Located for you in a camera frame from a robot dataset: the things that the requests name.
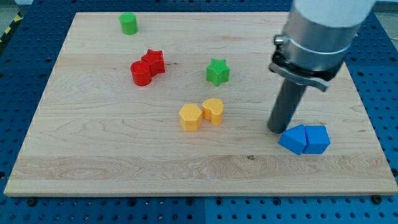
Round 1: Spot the blue triangle block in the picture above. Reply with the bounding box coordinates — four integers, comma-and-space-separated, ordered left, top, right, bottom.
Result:
279, 124, 307, 155

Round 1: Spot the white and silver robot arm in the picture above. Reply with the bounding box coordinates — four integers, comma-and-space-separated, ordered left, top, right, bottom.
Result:
269, 0, 375, 91

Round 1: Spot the green star block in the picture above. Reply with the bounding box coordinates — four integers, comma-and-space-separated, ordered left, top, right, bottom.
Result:
206, 58, 230, 86

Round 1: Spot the red star block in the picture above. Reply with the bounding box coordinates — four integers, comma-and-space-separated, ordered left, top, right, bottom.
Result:
141, 49, 165, 77

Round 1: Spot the yellow hexagon block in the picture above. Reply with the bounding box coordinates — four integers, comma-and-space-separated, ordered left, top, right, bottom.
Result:
179, 104, 203, 131

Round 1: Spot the yellow heart block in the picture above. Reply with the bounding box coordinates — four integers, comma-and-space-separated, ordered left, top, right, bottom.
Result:
202, 98, 224, 126

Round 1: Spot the light wooden board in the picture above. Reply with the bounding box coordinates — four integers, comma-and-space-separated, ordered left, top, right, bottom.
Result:
4, 12, 397, 197

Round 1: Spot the red cylinder block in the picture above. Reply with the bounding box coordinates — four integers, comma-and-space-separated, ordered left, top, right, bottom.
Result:
130, 60, 152, 86

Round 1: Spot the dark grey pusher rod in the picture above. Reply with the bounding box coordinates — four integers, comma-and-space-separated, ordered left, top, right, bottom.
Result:
267, 79, 307, 134

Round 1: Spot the green cylinder block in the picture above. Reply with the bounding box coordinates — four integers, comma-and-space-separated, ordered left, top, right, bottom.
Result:
119, 12, 138, 35

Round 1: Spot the blue cube block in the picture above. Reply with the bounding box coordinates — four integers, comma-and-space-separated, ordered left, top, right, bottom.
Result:
303, 126, 330, 154

